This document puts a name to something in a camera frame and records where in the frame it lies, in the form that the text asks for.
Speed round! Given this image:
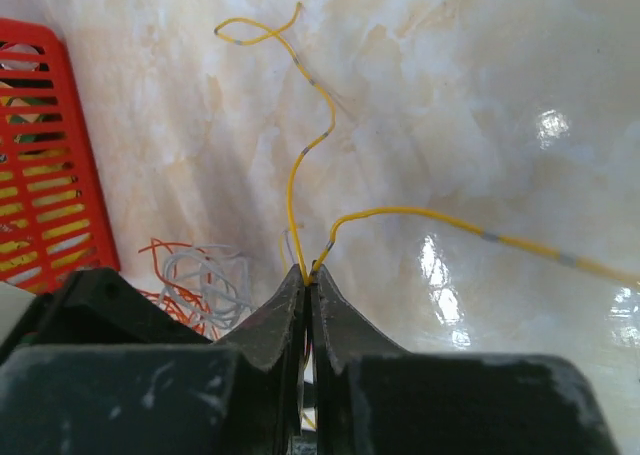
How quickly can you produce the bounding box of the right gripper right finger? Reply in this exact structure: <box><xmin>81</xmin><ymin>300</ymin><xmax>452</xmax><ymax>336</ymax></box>
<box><xmin>309</xmin><ymin>269</ymin><xmax>618</xmax><ymax>454</ymax></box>

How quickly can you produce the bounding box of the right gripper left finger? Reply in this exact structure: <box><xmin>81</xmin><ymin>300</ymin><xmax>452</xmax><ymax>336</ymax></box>
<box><xmin>1</xmin><ymin>269</ymin><xmax>304</xmax><ymax>454</ymax></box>

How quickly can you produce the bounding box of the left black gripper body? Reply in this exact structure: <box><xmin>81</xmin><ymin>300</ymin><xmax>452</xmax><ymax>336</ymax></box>
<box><xmin>1</xmin><ymin>268</ymin><xmax>210</xmax><ymax>348</ymax></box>

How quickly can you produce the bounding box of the orange wire tangle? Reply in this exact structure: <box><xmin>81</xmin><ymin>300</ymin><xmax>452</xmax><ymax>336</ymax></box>
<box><xmin>137</xmin><ymin>237</ymin><xmax>221</xmax><ymax>341</ymax></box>

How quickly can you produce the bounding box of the white wire tangle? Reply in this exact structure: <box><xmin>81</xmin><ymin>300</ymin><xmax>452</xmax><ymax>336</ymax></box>
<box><xmin>155</xmin><ymin>242</ymin><xmax>259</xmax><ymax>332</ymax></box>

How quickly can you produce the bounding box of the yellow wire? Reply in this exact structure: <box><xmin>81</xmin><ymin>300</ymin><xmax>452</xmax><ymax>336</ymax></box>
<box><xmin>213</xmin><ymin>2</ymin><xmax>640</xmax><ymax>289</ymax></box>

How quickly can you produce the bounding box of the red plastic shopping basket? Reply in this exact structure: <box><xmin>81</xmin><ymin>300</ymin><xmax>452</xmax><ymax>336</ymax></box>
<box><xmin>1</xmin><ymin>18</ymin><xmax>120</xmax><ymax>293</ymax></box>

